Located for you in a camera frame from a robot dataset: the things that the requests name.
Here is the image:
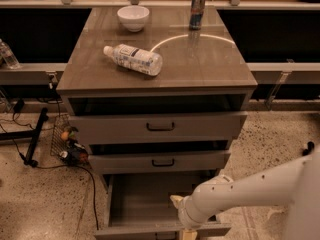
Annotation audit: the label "clear bottle at left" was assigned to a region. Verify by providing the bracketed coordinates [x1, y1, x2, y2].
[0, 39, 20, 69]

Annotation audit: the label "wire basket with items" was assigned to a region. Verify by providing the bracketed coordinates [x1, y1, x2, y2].
[50, 115, 89, 165]

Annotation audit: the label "black power cable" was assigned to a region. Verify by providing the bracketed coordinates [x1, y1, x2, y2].
[0, 110, 100, 232]

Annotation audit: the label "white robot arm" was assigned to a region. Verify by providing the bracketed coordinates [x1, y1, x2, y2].
[170, 148, 320, 240]

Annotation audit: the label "blue silver drink can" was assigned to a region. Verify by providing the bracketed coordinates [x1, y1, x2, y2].
[189, 0, 205, 30]

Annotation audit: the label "black floor stand right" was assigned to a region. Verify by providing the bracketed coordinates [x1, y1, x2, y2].
[302, 141, 315, 156]

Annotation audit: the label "grey drawer cabinet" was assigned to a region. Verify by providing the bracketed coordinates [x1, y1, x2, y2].
[57, 6, 257, 175]

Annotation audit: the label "black floor stand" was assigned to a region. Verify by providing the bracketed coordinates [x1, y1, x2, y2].
[302, 141, 315, 156]
[0, 108, 49, 167]

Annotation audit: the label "metal rail frame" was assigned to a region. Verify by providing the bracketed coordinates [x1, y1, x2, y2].
[0, 0, 320, 100]

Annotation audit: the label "black floor stand left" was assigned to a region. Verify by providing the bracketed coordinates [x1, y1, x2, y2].
[0, 108, 49, 167]

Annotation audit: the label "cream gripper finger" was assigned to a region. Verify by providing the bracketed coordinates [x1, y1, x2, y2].
[179, 229, 197, 240]

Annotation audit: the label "white ceramic bowl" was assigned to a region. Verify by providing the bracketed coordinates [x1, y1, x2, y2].
[117, 5, 150, 32]

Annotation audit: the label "clear plastic water bottle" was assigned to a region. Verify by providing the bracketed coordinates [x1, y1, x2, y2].
[103, 44, 163, 76]

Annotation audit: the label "grey drawer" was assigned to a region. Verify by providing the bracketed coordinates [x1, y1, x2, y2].
[93, 170, 232, 240]
[69, 112, 247, 145]
[89, 150, 230, 174]

